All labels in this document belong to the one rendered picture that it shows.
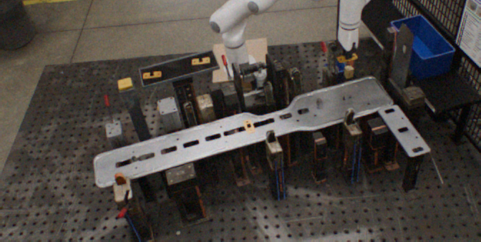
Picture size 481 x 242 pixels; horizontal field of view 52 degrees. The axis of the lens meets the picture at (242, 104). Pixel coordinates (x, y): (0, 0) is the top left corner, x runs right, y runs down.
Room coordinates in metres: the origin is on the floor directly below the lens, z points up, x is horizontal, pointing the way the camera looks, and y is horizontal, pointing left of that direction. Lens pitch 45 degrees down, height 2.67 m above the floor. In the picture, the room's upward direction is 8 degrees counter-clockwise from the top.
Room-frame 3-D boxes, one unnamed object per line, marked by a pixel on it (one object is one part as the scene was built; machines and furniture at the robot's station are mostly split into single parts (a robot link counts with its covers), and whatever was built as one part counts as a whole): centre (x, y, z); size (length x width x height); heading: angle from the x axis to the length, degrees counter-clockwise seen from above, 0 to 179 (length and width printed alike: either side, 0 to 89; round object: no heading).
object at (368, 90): (1.50, 0.00, 1.00); 1.38 x 0.22 x 0.02; 101
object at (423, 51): (1.78, -0.88, 1.10); 0.30 x 0.17 x 0.13; 10
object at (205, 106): (1.64, 0.17, 0.89); 0.13 x 0.11 x 0.38; 11
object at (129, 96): (1.75, 0.53, 0.92); 0.08 x 0.08 x 0.44; 11
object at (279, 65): (1.77, -0.20, 0.91); 0.07 x 0.05 x 0.42; 11
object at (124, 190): (1.22, 0.53, 0.88); 0.15 x 0.11 x 0.36; 11
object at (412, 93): (1.52, -0.77, 0.88); 0.08 x 0.08 x 0.36; 11
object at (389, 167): (1.43, -0.66, 0.84); 0.11 x 0.06 x 0.29; 11
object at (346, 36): (1.60, -0.47, 1.38); 0.10 x 0.07 x 0.11; 11
